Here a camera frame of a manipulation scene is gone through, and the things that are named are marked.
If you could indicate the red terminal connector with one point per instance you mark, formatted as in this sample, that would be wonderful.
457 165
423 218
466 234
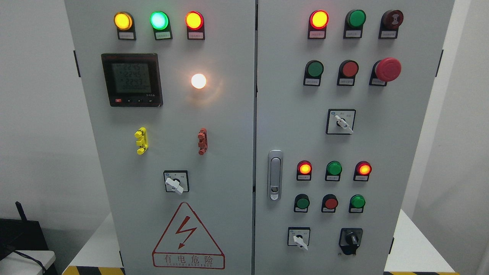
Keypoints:
202 141

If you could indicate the red push button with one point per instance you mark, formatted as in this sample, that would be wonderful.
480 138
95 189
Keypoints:
329 203
347 72

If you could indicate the white rotary switch upper right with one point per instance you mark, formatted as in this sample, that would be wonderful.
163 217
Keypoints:
340 121

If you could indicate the dark red buzzer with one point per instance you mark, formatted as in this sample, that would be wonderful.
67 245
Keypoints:
390 23

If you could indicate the grey electrical control cabinet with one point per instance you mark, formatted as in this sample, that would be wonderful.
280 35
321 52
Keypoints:
254 101

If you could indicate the clear white indicator lamp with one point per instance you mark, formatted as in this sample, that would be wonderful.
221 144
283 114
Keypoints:
198 81

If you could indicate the white box lower left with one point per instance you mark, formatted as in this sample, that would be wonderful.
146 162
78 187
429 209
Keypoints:
17 265

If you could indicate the white rotary switch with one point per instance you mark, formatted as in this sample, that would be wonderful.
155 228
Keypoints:
299 237
340 121

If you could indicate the lit red indicator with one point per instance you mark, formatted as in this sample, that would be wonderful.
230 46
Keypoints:
362 171
304 171

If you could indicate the lit red indicator lower right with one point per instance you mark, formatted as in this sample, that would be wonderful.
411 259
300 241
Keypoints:
362 171

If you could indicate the red push button lower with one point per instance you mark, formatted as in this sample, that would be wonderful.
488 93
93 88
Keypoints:
329 203

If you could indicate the white rotary switch door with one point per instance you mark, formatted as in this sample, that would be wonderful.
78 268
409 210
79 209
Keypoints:
176 181

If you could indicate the lit red indicator lower left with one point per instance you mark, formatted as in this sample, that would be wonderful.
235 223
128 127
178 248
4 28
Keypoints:
304 171

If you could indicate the yellow terminal connector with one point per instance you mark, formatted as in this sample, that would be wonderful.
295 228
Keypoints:
141 140

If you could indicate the red push button upper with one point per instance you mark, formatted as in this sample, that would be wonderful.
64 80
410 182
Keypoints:
347 72

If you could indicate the white rotary switch lower right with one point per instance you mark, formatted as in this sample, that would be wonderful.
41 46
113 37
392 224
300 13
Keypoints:
299 237

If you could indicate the green indicator light top right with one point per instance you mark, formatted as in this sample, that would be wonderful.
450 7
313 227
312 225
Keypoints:
354 21

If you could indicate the red emergency stop button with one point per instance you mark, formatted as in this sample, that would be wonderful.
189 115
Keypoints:
384 71

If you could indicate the red electric danger warning sticker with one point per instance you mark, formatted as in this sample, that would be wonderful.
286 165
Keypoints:
186 243

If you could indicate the red indicator light right door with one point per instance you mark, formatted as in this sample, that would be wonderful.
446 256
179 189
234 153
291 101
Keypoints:
317 25

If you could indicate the green indicator lower middle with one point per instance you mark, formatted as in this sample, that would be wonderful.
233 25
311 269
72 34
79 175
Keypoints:
333 171

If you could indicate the green push button lower right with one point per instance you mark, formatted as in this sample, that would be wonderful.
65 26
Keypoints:
357 204

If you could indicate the black digital power meter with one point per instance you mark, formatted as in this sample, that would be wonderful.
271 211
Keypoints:
132 79

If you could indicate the green push button upper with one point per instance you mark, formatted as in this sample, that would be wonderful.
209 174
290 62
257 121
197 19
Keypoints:
312 73

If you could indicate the yellow indicator light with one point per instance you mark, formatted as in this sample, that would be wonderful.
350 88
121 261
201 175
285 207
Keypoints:
124 23

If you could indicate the black selector knob switch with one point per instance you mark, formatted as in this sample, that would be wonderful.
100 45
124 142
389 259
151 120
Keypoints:
350 240

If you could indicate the red indicator light left door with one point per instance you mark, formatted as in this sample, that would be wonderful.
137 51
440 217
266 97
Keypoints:
195 26

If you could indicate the green push button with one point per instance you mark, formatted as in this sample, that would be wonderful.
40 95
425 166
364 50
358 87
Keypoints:
302 203
312 73
357 204

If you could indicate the red indicator light door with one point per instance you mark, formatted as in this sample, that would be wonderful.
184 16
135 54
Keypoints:
195 26
317 25

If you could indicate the lit green indicator light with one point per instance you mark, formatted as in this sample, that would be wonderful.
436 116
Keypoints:
161 25

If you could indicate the black device with antenna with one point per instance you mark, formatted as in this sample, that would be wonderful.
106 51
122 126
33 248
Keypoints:
21 234

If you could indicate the silver door lock handle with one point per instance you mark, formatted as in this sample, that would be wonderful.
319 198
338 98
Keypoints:
274 174

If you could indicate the green push button lower left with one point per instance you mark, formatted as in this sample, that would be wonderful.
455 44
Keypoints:
302 203

